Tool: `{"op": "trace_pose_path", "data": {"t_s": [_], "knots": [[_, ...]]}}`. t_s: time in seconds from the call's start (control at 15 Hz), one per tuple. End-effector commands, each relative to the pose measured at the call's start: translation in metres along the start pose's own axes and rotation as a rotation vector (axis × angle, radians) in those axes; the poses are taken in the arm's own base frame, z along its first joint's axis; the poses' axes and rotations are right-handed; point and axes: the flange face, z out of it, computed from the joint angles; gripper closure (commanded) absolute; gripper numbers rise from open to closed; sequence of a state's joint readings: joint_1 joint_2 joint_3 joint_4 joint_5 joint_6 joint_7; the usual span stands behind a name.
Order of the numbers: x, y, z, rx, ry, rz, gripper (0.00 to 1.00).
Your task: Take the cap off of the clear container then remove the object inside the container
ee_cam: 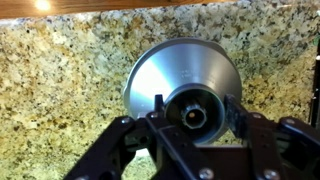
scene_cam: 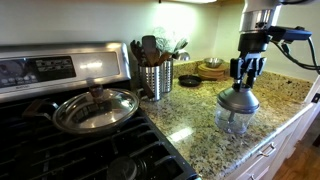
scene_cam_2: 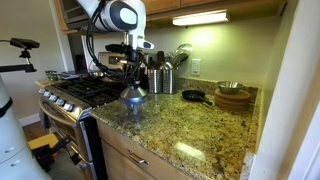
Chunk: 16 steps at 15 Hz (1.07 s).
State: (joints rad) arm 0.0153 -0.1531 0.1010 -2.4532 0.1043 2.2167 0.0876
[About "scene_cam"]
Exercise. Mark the small steel bowl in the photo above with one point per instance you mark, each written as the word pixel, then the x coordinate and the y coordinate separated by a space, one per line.
pixel 213 62

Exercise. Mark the grey chopper blade shaft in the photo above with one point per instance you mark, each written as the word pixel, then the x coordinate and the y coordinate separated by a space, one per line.
pixel 232 118

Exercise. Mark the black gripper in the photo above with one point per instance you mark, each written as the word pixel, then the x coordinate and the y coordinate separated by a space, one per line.
pixel 253 43

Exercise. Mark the perforated steel utensil holder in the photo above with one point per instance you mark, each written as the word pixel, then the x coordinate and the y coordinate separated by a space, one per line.
pixel 167 75
pixel 150 78

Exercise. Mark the clear plastic chopper container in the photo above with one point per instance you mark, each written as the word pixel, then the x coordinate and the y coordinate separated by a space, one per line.
pixel 222 121

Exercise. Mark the shiny steel pan lid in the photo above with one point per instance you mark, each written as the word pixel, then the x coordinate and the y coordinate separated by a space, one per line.
pixel 100 111

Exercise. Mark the dark brown spatula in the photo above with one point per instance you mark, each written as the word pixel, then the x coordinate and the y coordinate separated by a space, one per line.
pixel 150 46

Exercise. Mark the stack of round wooden trivets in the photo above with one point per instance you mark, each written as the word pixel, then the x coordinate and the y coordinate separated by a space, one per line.
pixel 211 73

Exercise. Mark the grey serving spoon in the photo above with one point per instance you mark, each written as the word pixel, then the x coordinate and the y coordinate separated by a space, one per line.
pixel 180 46

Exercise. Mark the under-cabinet light strip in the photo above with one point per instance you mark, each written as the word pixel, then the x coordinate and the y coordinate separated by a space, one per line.
pixel 193 1

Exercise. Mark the stainless steel gas stove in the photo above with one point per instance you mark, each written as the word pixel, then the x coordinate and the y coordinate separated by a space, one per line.
pixel 96 65

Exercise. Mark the base cabinet with drawers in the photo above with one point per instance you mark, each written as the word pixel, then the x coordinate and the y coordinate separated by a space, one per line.
pixel 286 143

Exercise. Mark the grey conical chopper cap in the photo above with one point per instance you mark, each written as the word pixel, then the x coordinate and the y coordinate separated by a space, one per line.
pixel 237 100

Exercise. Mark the black cast iron stove grate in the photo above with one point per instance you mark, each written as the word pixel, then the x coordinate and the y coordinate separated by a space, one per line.
pixel 66 150

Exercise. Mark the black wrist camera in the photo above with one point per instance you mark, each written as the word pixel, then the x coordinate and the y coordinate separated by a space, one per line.
pixel 290 33

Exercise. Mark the wooden spoon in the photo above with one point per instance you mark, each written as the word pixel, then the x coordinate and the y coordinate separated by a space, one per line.
pixel 164 57

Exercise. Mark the small black wall plate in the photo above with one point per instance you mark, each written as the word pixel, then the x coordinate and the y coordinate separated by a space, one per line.
pixel 316 98

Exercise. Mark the shiny steel ladle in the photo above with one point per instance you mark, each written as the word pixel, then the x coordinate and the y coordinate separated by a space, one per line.
pixel 183 56

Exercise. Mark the black round burner cap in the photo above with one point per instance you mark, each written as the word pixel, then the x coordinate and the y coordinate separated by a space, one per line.
pixel 121 168

